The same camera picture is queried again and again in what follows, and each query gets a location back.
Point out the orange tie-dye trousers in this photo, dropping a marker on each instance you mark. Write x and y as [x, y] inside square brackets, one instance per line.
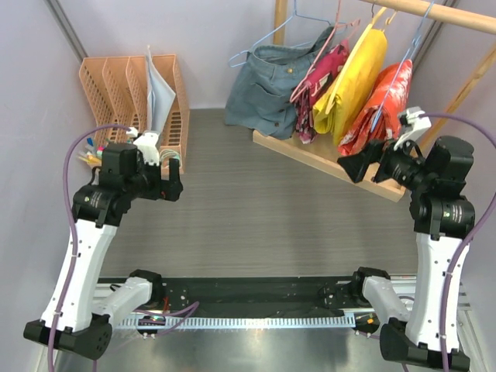
[378, 119]

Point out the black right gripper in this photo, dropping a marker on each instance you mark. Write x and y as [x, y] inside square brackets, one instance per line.
[358, 164]

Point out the pink wire hanger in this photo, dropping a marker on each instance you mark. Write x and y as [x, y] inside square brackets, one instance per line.
[319, 64]

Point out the blue denim shorts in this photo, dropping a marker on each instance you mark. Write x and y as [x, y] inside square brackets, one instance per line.
[260, 96]

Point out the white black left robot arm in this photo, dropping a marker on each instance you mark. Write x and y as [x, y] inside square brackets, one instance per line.
[72, 322]

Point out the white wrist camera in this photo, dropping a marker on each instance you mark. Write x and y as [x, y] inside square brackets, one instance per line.
[148, 143]
[414, 124]

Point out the magenta patterned garment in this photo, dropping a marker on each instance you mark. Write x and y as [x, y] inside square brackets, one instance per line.
[303, 126]

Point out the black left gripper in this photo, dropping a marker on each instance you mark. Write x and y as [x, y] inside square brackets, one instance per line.
[163, 189]

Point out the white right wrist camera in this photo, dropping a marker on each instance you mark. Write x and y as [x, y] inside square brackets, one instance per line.
[414, 124]

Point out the bunch of coloured pens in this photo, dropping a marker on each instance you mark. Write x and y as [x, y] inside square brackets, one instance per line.
[92, 153]

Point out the white papers in organizer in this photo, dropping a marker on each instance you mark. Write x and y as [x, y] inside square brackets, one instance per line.
[160, 96]

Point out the yellow garment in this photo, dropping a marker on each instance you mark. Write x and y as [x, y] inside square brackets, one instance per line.
[339, 106]

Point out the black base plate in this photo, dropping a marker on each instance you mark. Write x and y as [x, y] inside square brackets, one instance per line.
[261, 297]

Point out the orange plastic file organizer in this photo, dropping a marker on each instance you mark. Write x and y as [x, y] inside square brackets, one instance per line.
[115, 88]

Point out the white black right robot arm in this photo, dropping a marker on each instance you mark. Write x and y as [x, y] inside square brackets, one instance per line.
[426, 334]

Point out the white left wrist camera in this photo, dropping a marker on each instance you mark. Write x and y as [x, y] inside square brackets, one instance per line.
[148, 143]

